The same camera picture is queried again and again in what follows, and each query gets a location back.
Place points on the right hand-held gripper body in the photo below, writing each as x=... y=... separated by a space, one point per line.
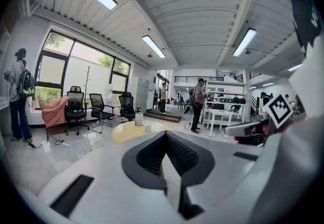
x=278 y=111

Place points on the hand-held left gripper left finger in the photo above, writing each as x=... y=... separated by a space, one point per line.
x=114 y=192

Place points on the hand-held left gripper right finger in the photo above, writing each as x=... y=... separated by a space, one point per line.
x=222 y=180

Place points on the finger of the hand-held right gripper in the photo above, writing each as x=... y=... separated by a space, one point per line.
x=240 y=128

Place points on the small white object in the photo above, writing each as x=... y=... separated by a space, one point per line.
x=147 y=128

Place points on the white desk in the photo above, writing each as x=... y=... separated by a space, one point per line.
x=221 y=112

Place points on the white metal shelf rack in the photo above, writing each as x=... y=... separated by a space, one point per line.
x=227 y=83

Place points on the black mezzanine railing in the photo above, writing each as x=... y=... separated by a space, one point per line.
x=196 y=76

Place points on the white power strip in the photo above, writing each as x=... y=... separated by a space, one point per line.
x=64 y=144

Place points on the wooden steps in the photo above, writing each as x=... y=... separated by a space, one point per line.
x=164 y=116

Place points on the small brown cardboard box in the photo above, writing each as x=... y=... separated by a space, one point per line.
x=138 y=119

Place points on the black mesh office chair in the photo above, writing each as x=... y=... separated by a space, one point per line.
x=100 y=111

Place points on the black swivel office chair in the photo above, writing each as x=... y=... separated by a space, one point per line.
x=126 y=105

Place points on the black mesh chair with headrest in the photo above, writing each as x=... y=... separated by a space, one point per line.
x=76 y=106

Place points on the person's black printed t-shirt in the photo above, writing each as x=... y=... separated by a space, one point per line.
x=303 y=15

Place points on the pink cloth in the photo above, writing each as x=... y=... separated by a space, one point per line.
x=54 y=112

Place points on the grey metal lockers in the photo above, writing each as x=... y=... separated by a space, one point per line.
x=140 y=93

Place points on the wooden coat rack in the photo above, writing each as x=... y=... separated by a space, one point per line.
x=87 y=83

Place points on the large black-framed window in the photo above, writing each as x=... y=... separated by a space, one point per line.
x=53 y=69

